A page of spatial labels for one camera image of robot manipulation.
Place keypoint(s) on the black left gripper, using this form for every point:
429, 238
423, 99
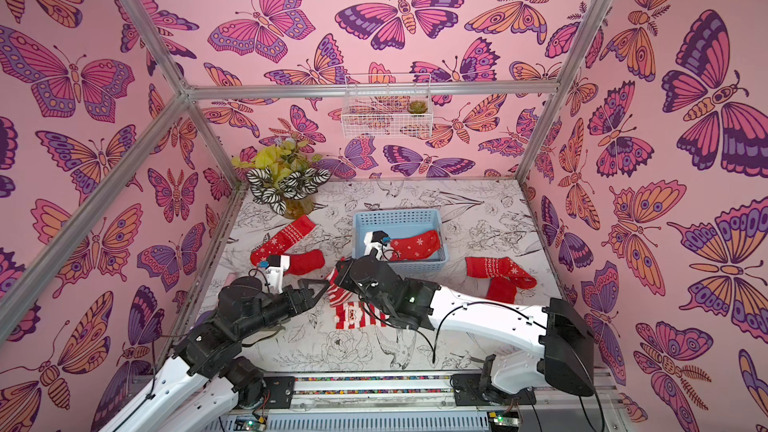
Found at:
303, 296

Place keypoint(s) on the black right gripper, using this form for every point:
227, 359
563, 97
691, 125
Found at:
349, 272

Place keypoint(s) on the red santa snowflake sock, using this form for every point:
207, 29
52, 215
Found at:
416, 248

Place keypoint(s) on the red snowflake patterned sock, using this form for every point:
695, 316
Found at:
506, 277
279, 245

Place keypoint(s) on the light blue plastic basket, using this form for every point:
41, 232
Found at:
401, 223

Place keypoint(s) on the red white striped santa sock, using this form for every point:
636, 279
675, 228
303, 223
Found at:
336, 294

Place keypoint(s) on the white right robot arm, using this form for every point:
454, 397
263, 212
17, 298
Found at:
554, 346

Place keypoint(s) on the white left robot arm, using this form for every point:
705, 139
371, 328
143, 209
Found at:
207, 375

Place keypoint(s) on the glass vase with plant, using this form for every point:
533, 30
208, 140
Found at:
283, 176

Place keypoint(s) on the small green succulent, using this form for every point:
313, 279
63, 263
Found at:
418, 107

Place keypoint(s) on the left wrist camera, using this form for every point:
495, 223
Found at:
272, 270

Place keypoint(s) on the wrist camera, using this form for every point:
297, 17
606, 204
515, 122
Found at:
272, 270
377, 245

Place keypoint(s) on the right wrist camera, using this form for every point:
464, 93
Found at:
377, 245

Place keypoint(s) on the white wire wall basket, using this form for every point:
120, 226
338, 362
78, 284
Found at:
375, 104

